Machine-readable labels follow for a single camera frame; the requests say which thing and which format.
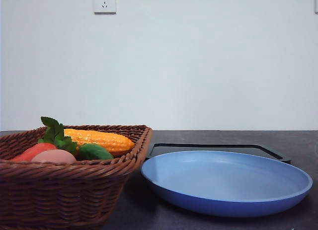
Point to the orange carrot with green leaves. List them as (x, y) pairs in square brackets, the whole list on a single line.
[(54, 139)]

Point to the black tray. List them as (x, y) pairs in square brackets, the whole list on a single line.
[(157, 149)]

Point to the white wall socket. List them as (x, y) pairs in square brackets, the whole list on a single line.
[(104, 7)]

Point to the yellow corn cob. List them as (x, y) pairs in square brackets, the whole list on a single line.
[(114, 143)]

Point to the brown wicker basket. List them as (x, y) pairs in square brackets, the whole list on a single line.
[(81, 195)]

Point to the green vegetable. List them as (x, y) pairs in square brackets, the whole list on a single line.
[(93, 152)]

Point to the blue plate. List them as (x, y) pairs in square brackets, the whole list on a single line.
[(224, 184)]

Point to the brown egg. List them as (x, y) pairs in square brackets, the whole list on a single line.
[(53, 156)]

